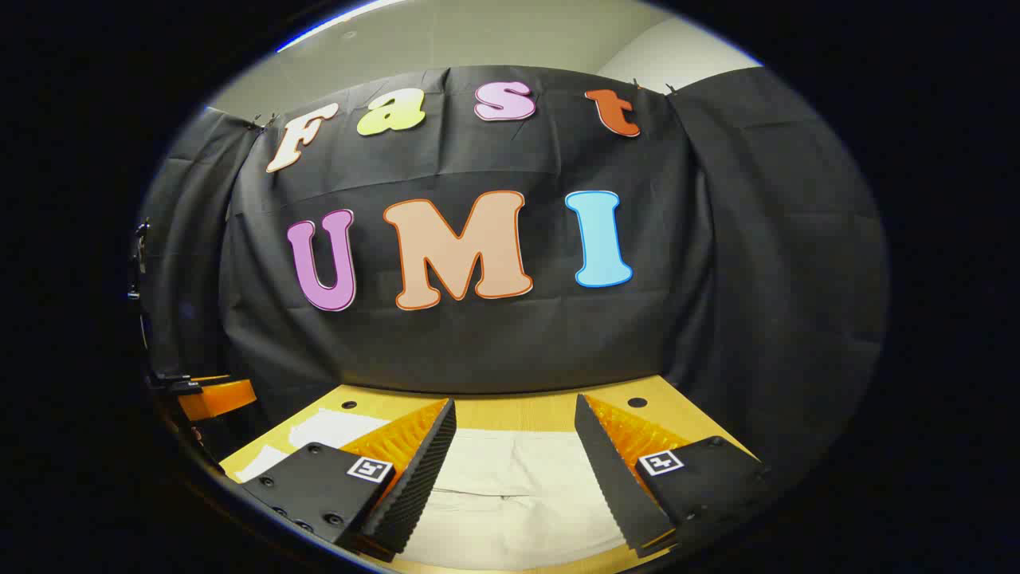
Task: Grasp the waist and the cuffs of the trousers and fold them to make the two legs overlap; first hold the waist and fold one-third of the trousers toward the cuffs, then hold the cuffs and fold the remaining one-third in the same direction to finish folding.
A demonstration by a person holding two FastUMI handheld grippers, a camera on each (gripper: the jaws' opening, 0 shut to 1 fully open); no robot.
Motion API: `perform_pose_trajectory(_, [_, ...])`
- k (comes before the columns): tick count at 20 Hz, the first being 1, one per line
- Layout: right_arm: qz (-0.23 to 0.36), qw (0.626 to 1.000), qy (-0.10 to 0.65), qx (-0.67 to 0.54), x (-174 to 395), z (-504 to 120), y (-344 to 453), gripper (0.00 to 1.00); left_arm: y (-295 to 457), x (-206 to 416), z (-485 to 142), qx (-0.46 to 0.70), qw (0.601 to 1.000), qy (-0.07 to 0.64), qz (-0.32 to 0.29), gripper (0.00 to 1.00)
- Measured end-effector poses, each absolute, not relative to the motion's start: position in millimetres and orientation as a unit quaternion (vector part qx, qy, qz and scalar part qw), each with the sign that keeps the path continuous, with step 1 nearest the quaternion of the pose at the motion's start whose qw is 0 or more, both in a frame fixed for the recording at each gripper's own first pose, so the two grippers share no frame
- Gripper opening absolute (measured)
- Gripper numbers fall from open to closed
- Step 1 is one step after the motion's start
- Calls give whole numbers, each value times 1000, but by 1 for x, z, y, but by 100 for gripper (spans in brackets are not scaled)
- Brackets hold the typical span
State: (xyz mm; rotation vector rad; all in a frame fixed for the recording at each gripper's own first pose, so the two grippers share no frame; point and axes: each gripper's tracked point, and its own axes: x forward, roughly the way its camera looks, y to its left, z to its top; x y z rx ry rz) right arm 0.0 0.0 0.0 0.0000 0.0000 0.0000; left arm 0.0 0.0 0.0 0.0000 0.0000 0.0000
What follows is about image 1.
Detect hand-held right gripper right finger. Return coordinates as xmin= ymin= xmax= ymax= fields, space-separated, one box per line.
xmin=574 ymin=392 xmax=774 ymax=559

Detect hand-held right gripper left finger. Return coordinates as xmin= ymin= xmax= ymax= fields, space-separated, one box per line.
xmin=237 ymin=397 xmax=458 ymax=557

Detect white jeans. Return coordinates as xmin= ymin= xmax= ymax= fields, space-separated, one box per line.
xmin=233 ymin=408 xmax=632 ymax=572

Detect black backdrop cloth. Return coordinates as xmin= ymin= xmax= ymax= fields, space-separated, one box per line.
xmin=137 ymin=65 xmax=889 ymax=479

